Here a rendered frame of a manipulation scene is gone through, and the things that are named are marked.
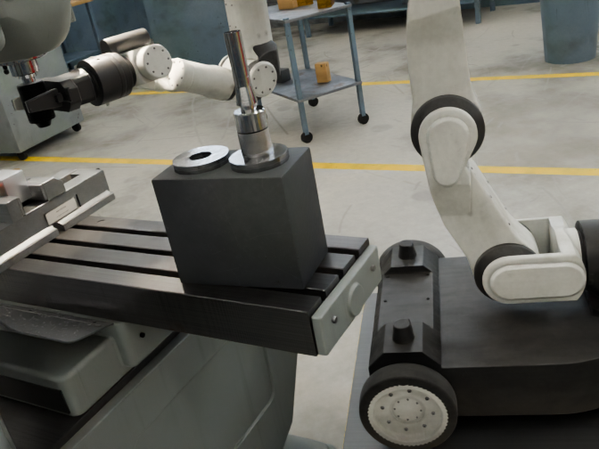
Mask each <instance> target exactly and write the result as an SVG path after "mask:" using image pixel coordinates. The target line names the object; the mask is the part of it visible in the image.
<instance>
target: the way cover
mask: <svg viewBox="0 0 599 449"><path fill-rule="evenodd" d="M5 305H7V306H5ZM9 305H10V306H9ZM1 306H2V307H1ZM4 307H5V308H6V309H7V311H6V309H5V308H4ZM12 308H13V309H12ZM31 309H32V310H31ZM8 310H9V311H8ZM35 311H36V312H35ZM8 312H10V313H8ZM41 313H42V314H41ZM39 314H41V315H39ZM50 315H51V316H50ZM57 315H58V316H57ZM33 316H34V317H33ZM45 316H46V317H45ZM48 316H50V317H48ZM56 316H57V317H56ZM61 317H65V318H61ZM35 318H36V319H35ZM13 319H14V320H13ZM23 319H25V320H23ZM30 319H31V320H30ZM37 319H38V320H39V321H37ZM74 319H75V320H74ZM65 321H66V322H65ZM73 321H74V322H73ZM59 323H61V324H59ZM24 324H25V325H24ZM32 324H34V325H32ZM88 324H90V325H88ZM96 324H101V325H100V326H99V325H96ZM113 324H114V323H113V322H103V321H97V320H95V321H93V319H88V318H83V317H78V316H73V315H68V314H57V313H55V312H49V311H45V310H39V309H35V308H30V307H25V306H16V305H11V304H6V303H1V302H0V330H2V331H10V332H16V333H19V334H23V335H28V336H32V337H36V338H41V339H48V340H52V341H57V342H61V343H66V344H69V343H74V342H77V341H79V340H81V339H83V338H86V337H88V336H90V335H92V334H94V333H96V332H98V331H101V330H103V329H105V328H107V327H110V326H112V325H113ZM21 325H22V326H21ZM65 325H67V326H65ZM73 325H75V326H73ZM26 326H27V327H26ZM35 326H37V327H35ZM55 326H56V327H55ZM83 326H85V327H83ZM25 327H26V328H25ZM54 327H55V328H54ZM63 328H64V329H66V328H68V329H66V330H64V329H63ZM51 329H52V330H51ZM77 330H78V331H77ZM23 331H25V332H23ZM60 331H61V332H60ZM74 332H75V334H74ZM31 333H32V334H31ZM49 333H50V334H49ZM35 334H40V335H42V336H39V335H35ZM56 334H57V335H56ZM65 334H66V335H65ZM76 335H77V336H76ZM44 336H45V337H44Z"/></svg>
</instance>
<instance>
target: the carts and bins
mask: <svg viewBox="0 0 599 449"><path fill-rule="evenodd" d="M539 1H540V11H541V21H542V32H543V43H544V53H545V61H546V62H548V63H552V64H573V63H580V62H584V61H590V60H592V59H594V57H595V56H596V46H597V35H598V25H599V0H539ZM277 3H278V4H277V5H273V6H269V7H267V9H268V15H269V20H270V21H272V22H278V23H283V26H284V31H285V36H286V41H287V46H288V51H289V56H290V61H291V71H292V73H290V70H289V68H280V71H281V76H280V77H279V79H278V81H277V83H276V85H275V89H274V90H273V91H272V93H271V94H276V95H279V96H282V97H283V98H286V99H289V100H292V101H295V102H297V103H298V106H299V115H300V120H301V125H302V130H303V133H302V134H301V141H302V142H303V143H310V142H311V141H312V139H313V135H312V134H311V133H310V132H309V131H308V123H307V117H306V112H305V107H304V102H305V101H308V104H309V105H310V106H313V107H315V106H317V104H318V99H317V97H320V96H323V95H326V94H331V93H334V92H337V91H340V90H343V89H346V88H349V87H352V86H356V88H357V99H358V107H359V113H360V114H359V115H358V117H357V120H358V122H359V123H361V124H366V123H367V122H368V120H369V116H368V114H366V113H365V103H364V96H363V89H362V81H361V76H360V69H359V63H358V56H357V44H356V37H355V30H354V24H353V17H352V11H351V6H352V4H351V3H350V2H346V3H335V2H334V0H316V1H313V0H277ZM344 8H345V11H346V17H347V24H348V31H349V42H350V49H351V55H352V61H353V69H354V75H355V79H354V78H347V77H343V76H340V75H336V74H332V73H330V68H329V62H328V61H322V62H317V63H316V64H315V69H311V68H310V65H309V59H308V49H307V44H306V38H305V33H304V28H303V22H302V20H303V19H306V18H309V17H313V16H317V15H320V14H324V13H328V12H333V11H337V10H340V9H344ZM293 21H297V22H298V28H299V38H300V43H301V48H302V53H303V59H304V64H305V69H301V70H298V66H297V62H296V56H295V51H294V46H293V41H292V35H291V26H290V22H293Z"/></svg>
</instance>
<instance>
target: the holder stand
mask: <svg viewBox="0 0 599 449"><path fill-rule="evenodd" d="M272 145H273V152H272V153H271V154H270V155H268V156H266V157H264V158H260V159H245V158H243V157H242V151H241V150H228V148H227V147H225V146H222V145H210V146H203V147H200V148H196V149H192V150H189V151H186V152H183V153H181V154H180V155H178V156H176V157H175V158H174V159H173V160H172V163H173V164H172V165H171V166H169V167H168V168H166V169H165V170H164V171H162V172H161V173H160V174H158V175H157V176H155V177H154V178H153V179H152V186H153V189H154V192H155V195H156V199H157V201H158V205H159V208H160V213H161V216H162V220H163V223H164V226H165V229H166V233H167V236H168V241H169V244H170V247H171V250H172V254H173V257H174V259H175V263H176V269H177V271H178V275H179V278H180V282H181V283H189V284H207V285H225V286H243V287H261V288H279V289H297V290H303V289H305V287H306V285H307V284H308V282H309V280H310V279H311V277H312V276H313V274H314V272H315V271H316V269H317V268H318V267H319V265H320V264H321V262H322V260H323V259H324V257H325V255H326V254H327V252H328V248H327V243H326V238H325V232H324V223H323V218H322V213H321V208H320V202H319V198H318V192H317V187H316V178H315V173H314V168H313V162H312V158H311V152H310V148H309V147H291V148H287V146H286V145H284V144H281V143H272Z"/></svg>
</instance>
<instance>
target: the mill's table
mask: <svg viewBox="0 0 599 449"><path fill-rule="evenodd" d="M59 234H60V235H59V236H57V237H56V238H54V239H52V240H51V241H49V242H47V243H46V244H45V245H44V246H42V247H41V248H39V249H37V250H35V251H34V252H32V253H31V254H29V255H28V256H26V257H24V258H23V259H22V260H20V261H19V262H17V263H16V264H14V265H12V266H11V267H9V268H8V269H6V270H5V271H3V272H1V273H0V299H2V300H7V301H12V302H17V303H22V304H27V305H32V306H41V307H46V308H52V309H56V310H62V311H66V312H72V313H76V314H85V315H91V316H95V317H101V318H105V319H111V320H115V321H121V322H130V323H134V324H140V325H144V326H150V327H154V328H160V329H164V330H170V331H179V332H183V333H189V334H193V335H199V336H203V337H209V338H213V339H223V340H228V341H233V342H238V343H243V344H248V345H253V346H258V347H267V348H273V349H277V350H283V351H287V352H293V353H297V354H303V355H312V356H317V355H318V354H319V355H325V356H327V355H329V354H330V352H331V351H332V349H333V348H334V346H335V345H336V343H337V342H338V340H339V339H340V338H341V336H342V335H343V333H344V332H345V331H346V329H347V328H348V327H349V326H350V325H351V323H352V322H353V321H354V319H355V318H356V316H358V315H359V314H360V312H361V310H362V308H363V305H364V303H365V302H366V300H367V299H368V298H369V297H370V296H371V294H372V293H373V291H374V290H375V288H376V287H377V285H378V284H379V282H380V281H381V280H382V274H381V268H380V261H379V254H378V248H377V246H376V245H369V239H368V238H363V237H351V236H340V235H329V234H326V235H325V238H326V243H327V248H328V252H327V254H326V255H325V257H324V259H323V260H322V262H321V264H320V265H319V267H318V268H317V269H316V271H315V272H314V274H313V276H312V277H311V279H310V280H309V282H308V284H307V285H306V287H305V289H303V290H297V289H279V288H261V287H243V286H225V285H207V284H189V283H181V282H180V278H179V275H178V271H177V269H176V263H175V259H174V257H173V254H172V250H171V247H170V244H169V241H168V236H167V233H166V229H165V226H164V223H163V222H161V221H151V220H139V219H128V218H116V217H105V216H88V217H86V218H85V219H83V220H82V221H80V222H79V223H77V224H75V225H74V226H72V227H71V228H70V229H68V230H67V231H59Z"/></svg>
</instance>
